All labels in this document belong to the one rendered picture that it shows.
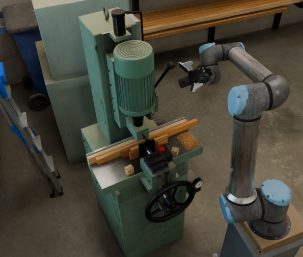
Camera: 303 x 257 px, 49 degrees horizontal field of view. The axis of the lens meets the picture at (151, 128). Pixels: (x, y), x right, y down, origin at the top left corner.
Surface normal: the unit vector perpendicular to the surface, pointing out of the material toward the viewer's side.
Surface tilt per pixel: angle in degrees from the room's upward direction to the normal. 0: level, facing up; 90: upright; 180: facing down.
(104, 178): 0
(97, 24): 0
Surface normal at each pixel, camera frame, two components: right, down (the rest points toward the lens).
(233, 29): 0.35, 0.64
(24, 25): 0.11, -0.43
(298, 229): -0.07, -0.75
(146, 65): 0.63, 0.52
